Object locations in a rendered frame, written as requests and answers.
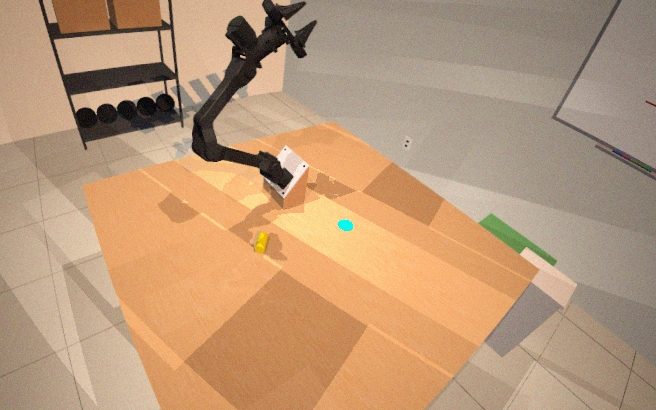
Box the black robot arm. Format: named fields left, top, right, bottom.
left=192, top=15, right=293, bottom=189

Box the cyan circle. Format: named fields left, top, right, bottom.
left=338, top=220, right=354, bottom=231

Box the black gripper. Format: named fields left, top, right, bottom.
left=260, top=0, right=317, bottom=58

